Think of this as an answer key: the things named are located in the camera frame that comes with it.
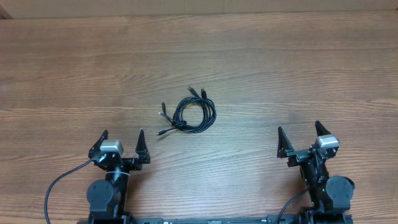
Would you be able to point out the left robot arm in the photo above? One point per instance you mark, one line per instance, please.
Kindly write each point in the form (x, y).
(107, 196)

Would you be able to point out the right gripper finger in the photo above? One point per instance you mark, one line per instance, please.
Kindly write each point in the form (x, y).
(285, 148)
(320, 129)

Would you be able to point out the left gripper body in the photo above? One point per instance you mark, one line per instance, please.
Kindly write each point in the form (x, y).
(129, 164)

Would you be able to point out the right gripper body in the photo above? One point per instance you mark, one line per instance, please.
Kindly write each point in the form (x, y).
(298, 158)

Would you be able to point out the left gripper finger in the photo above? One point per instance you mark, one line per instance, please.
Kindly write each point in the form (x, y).
(141, 149)
(97, 144)

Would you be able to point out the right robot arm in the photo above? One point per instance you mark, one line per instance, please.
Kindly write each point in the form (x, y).
(330, 196)

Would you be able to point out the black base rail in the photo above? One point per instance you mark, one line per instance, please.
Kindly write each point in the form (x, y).
(270, 219)

